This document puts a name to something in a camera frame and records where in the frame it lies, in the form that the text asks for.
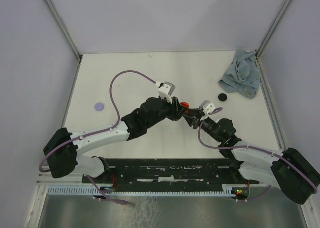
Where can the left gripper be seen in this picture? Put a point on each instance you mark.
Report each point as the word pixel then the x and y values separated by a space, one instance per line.
pixel 176 109

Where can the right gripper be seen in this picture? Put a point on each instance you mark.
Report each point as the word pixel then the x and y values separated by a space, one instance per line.
pixel 193 112

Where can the black earbud charging case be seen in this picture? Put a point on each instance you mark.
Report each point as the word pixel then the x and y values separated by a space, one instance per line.
pixel 222 97

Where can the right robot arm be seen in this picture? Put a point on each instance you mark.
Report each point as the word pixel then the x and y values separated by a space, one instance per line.
pixel 286 170

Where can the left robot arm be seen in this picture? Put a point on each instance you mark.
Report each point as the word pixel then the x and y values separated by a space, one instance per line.
pixel 65 152

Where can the blue denim cloth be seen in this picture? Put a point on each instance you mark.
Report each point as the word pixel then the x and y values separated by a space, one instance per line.
pixel 242 76

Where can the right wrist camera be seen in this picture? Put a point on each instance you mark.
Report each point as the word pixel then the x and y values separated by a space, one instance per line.
pixel 207 107

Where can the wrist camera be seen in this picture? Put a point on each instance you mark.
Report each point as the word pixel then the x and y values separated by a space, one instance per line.
pixel 165 90
pixel 207 107

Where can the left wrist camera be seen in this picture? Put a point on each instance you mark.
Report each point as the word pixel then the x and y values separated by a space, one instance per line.
pixel 165 90

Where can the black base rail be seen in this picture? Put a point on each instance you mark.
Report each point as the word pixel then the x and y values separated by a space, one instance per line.
pixel 172 175

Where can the right aluminium frame post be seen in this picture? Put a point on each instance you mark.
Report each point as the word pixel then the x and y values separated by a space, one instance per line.
pixel 280 14

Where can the aluminium frame post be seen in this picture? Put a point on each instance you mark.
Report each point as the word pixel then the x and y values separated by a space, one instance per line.
pixel 62 27
pixel 280 14

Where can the left aluminium frame post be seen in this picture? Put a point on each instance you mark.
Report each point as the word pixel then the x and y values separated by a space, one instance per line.
pixel 62 27

